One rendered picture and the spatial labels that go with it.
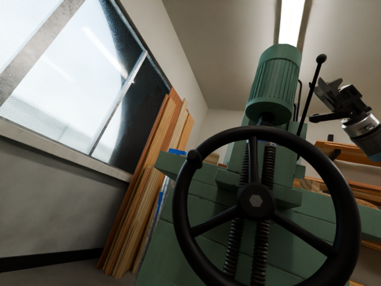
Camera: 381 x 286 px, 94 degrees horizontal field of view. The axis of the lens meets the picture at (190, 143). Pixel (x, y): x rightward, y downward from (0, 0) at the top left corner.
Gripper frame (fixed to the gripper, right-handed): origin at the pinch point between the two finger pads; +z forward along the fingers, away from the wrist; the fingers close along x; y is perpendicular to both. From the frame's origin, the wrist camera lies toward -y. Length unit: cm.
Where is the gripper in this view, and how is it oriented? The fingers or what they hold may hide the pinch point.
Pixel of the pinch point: (311, 81)
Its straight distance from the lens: 83.7
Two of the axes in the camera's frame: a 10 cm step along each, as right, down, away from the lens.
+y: 6.9, -5.9, -4.1
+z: -6.2, -7.8, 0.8
